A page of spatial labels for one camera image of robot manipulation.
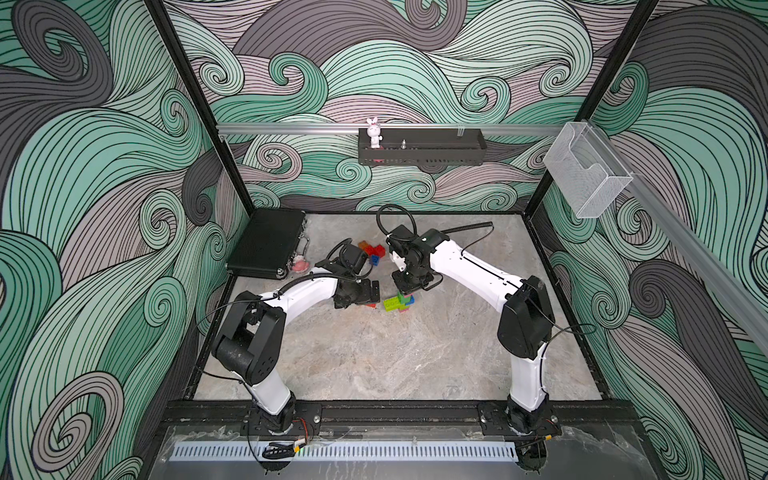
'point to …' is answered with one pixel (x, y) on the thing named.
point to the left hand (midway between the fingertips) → (368, 296)
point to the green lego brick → (402, 299)
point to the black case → (267, 243)
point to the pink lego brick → (404, 310)
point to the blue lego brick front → (412, 299)
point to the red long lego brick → (373, 305)
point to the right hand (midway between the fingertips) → (403, 290)
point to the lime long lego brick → (392, 304)
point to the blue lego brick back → (375, 260)
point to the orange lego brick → (363, 245)
